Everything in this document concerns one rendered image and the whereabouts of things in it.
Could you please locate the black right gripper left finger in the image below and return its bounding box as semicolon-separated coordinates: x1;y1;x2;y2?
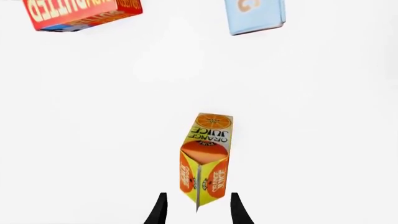
143;192;169;224

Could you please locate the pale blue printed carton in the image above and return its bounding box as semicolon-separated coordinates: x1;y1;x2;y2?
223;0;287;37

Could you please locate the orange juice carton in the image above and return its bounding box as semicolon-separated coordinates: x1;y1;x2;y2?
179;112;234;213

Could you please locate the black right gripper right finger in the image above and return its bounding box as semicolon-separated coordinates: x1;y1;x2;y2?
230;192;256;224

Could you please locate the red printed food box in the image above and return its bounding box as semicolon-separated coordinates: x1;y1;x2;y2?
22;0;144;32

